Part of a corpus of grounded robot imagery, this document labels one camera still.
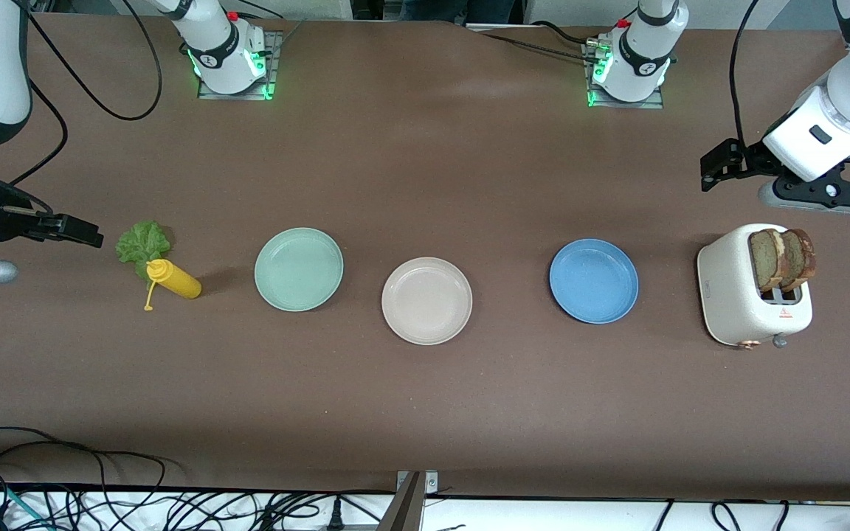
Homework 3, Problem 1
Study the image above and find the person in blue jeans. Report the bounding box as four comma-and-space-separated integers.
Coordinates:
403, 0, 525, 23

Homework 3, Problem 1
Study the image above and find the aluminium camera post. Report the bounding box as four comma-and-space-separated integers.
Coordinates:
377, 471, 438, 531

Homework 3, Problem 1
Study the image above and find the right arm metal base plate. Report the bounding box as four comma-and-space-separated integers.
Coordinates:
196, 29, 283, 101

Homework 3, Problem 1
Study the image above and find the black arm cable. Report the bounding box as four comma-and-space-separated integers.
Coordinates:
8, 0, 164, 189
729, 0, 761, 148

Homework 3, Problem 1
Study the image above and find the cream white toaster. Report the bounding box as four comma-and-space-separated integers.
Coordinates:
697, 223, 815, 349

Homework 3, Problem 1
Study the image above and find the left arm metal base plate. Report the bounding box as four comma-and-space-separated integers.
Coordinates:
582, 41, 666, 110

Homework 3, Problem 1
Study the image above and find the beige plate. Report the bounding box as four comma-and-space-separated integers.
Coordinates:
381, 257, 474, 346

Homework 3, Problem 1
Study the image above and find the blue plate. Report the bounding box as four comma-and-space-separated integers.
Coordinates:
549, 238, 640, 325

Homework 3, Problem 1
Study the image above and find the black looped cable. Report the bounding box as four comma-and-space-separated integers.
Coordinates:
0, 426, 175, 491

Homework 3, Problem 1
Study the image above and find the black base cable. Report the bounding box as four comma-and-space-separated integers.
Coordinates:
469, 21, 603, 63

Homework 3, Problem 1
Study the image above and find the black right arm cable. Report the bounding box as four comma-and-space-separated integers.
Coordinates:
8, 0, 164, 189

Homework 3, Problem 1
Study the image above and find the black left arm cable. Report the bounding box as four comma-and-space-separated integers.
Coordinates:
729, 0, 761, 148

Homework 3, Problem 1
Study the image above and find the green lettuce leaf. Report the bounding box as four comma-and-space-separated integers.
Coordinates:
115, 220, 173, 288

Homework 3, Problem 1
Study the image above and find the toasted bread slice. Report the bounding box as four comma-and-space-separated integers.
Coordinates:
779, 228, 817, 292
749, 229, 787, 292

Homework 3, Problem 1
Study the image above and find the light green plate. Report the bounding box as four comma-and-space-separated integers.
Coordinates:
254, 227, 345, 313

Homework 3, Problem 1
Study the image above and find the yellow squeeze bottle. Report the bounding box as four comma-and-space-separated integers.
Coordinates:
143, 258, 203, 312

